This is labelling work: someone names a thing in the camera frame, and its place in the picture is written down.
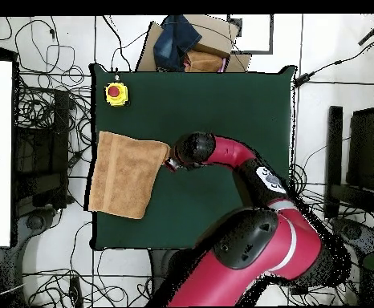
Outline tan terry towel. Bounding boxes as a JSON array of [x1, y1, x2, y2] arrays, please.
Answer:
[[87, 130, 173, 221]]

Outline long black flat bar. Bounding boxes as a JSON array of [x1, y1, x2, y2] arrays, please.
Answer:
[[323, 105, 344, 221]]

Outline dark green tablecloth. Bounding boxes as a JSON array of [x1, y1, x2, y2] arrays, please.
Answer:
[[89, 63, 298, 253]]

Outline yellow emergency stop button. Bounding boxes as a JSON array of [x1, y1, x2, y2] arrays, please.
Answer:
[[104, 81, 131, 108]]

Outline light brown folded cloth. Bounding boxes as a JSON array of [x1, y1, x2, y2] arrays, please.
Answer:
[[184, 50, 226, 74]]

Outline blue denim jeans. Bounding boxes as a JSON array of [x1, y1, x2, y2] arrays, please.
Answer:
[[152, 14, 204, 72]]

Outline brown cardboard box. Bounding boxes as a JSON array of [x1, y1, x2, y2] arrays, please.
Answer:
[[135, 14, 253, 74]]

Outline black round foot knob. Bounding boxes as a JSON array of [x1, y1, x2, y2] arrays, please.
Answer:
[[344, 222, 363, 241], [26, 213, 45, 231]]

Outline black power adapter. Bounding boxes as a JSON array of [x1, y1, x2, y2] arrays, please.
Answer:
[[293, 73, 315, 90]]

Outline grey stand base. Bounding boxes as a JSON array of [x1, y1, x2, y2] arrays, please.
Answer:
[[11, 205, 67, 261]]

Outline black power strip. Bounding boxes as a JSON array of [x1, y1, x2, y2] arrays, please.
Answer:
[[290, 285, 310, 297]]

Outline dark stand base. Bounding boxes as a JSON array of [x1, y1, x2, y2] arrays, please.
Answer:
[[332, 217, 374, 269]]

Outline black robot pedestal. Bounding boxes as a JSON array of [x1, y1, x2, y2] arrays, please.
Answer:
[[148, 248, 188, 294]]

